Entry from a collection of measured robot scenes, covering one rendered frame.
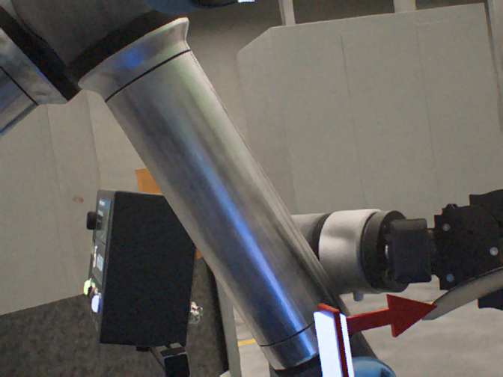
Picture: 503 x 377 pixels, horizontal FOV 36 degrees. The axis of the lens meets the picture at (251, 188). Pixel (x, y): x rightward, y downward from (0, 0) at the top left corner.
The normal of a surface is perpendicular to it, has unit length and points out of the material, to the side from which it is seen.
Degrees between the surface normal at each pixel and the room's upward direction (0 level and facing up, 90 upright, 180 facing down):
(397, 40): 90
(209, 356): 90
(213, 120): 76
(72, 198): 90
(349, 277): 116
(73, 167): 90
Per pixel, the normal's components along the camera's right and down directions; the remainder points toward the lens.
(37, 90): -0.05, 0.88
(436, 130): 0.22, 0.02
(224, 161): 0.42, -0.14
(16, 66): -0.27, 0.64
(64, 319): 0.62, -0.05
